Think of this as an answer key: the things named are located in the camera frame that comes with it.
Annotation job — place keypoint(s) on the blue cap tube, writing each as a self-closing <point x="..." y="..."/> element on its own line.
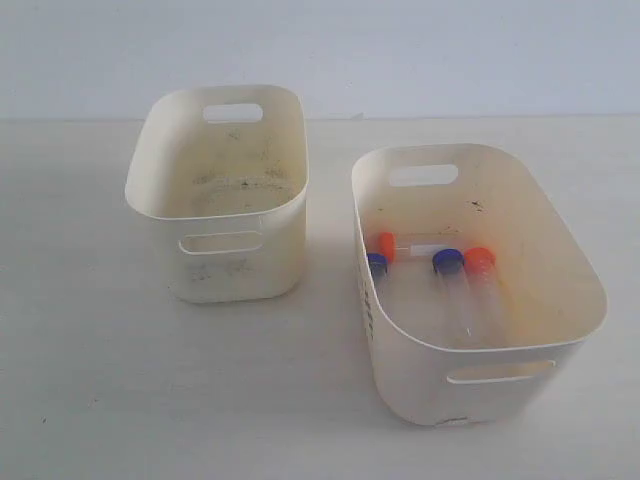
<point x="448" y="265"/>
<point x="378" y="265"/>

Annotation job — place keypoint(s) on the orange cap tube with label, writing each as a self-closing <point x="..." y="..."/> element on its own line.
<point x="408" y="247"/>

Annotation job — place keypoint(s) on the orange cap clear tube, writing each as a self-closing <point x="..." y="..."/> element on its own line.
<point x="483" y="278"/>

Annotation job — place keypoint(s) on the cream plastic bin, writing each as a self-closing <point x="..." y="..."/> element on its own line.
<point x="487" y="197"/>
<point x="218" y="180"/>

